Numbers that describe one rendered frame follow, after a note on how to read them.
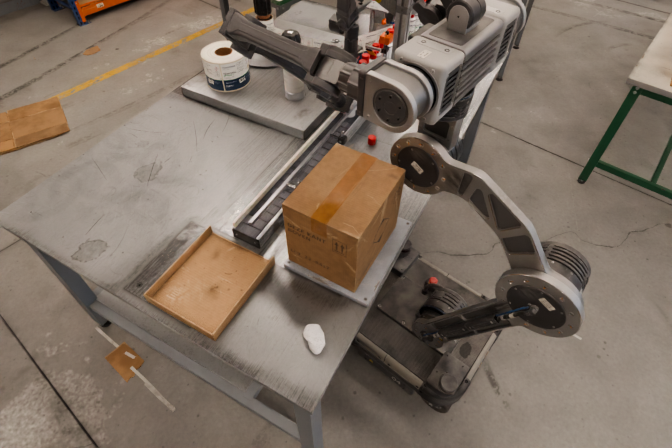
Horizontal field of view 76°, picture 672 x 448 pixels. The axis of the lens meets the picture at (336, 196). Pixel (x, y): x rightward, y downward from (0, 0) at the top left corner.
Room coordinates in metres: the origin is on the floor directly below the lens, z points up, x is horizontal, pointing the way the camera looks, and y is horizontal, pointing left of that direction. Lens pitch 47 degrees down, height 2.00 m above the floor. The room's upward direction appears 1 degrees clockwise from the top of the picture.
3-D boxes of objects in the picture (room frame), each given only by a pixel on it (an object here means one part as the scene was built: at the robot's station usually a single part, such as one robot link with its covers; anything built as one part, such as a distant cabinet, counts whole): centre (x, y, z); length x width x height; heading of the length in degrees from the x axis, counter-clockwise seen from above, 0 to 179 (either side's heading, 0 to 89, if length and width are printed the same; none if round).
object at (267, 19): (2.03, 0.35, 1.04); 0.09 x 0.09 x 0.29
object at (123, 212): (1.57, 0.14, 0.82); 2.10 x 1.31 x 0.02; 152
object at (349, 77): (0.87, -0.05, 1.45); 0.09 x 0.08 x 0.12; 141
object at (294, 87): (1.66, 0.19, 1.03); 0.09 x 0.09 x 0.30
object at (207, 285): (0.71, 0.38, 0.85); 0.30 x 0.26 x 0.04; 152
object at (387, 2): (1.65, -0.22, 1.38); 0.17 x 0.10 x 0.19; 27
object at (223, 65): (1.77, 0.51, 0.95); 0.20 x 0.20 x 0.14
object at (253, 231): (1.59, -0.09, 0.86); 1.65 x 0.08 x 0.04; 152
